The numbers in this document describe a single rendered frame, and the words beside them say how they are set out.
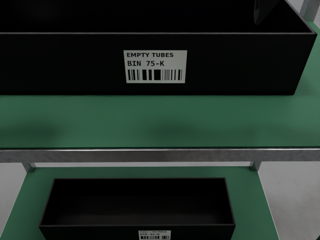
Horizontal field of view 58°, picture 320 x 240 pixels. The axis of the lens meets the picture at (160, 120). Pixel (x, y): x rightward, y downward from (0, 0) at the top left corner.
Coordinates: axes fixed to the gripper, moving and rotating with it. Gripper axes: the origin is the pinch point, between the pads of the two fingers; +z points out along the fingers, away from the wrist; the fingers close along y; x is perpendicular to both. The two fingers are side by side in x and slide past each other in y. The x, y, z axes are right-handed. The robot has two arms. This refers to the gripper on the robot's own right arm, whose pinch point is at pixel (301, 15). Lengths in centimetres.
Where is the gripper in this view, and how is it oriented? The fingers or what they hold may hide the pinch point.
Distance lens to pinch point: 37.9
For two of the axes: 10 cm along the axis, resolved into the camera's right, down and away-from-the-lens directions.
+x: 0.0, 9.3, -3.6
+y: -10.0, 0.0, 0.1
